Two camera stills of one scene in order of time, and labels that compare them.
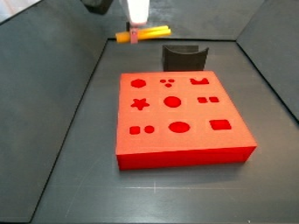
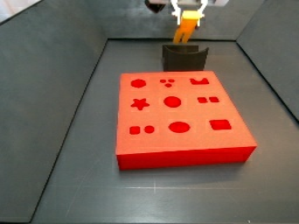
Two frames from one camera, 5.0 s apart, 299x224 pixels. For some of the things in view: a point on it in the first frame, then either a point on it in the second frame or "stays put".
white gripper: (138, 10) to (194, 3)
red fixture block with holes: (178, 121) stays put
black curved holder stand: (183, 58) stays put
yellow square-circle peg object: (147, 33) to (187, 25)
